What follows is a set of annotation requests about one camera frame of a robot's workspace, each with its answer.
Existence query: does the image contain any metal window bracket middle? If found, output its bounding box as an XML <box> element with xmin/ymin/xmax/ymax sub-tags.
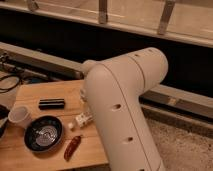
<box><xmin>98</xmin><ymin>0</ymin><xmax>108</xmax><ymax>24</ymax></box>

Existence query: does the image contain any black cable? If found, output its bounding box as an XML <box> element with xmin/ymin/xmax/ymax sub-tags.
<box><xmin>0</xmin><ymin>73</ymin><xmax>23</xmax><ymax>94</ymax></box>

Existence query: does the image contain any translucent plastic cup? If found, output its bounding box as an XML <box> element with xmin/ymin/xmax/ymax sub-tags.
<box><xmin>8</xmin><ymin>106</ymin><xmax>32</xmax><ymax>129</ymax></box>

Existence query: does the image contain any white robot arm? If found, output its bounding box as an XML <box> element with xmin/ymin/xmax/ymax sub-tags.
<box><xmin>82</xmin><ymin>48</ymin><xmax>168</xmax><ymax>171</ymax></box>

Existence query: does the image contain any black round pan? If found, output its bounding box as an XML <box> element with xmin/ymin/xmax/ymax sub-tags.
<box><xmin>24</xmin><ymin>115</ymin><xmax>63</xmax><ymax>153</ymax></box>

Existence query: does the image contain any metal window bracket right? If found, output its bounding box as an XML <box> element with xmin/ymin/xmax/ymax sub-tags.
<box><xmin>157</xmin><ymin>0</ymin><xmax>176</xmax><ymax>35</ymax></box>

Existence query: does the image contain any red chili pepper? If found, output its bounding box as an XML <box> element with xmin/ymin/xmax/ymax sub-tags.
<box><xmin>64</xmin><ymin>136</ymin><xmax>81</xmax><ymax>161</ymax></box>

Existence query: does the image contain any black rectangular eraser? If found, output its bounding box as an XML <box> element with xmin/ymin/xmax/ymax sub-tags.
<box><xmin>38</xmin><ymin>99</ymin><xmax>65</xmax><ymax>110</ymax></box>

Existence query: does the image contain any dark object at left edge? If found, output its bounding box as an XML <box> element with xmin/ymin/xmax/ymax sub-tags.
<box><xmin>0</xmin><ymin>104</ymin><xmax>9</xmax><ymax>138</ymax></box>

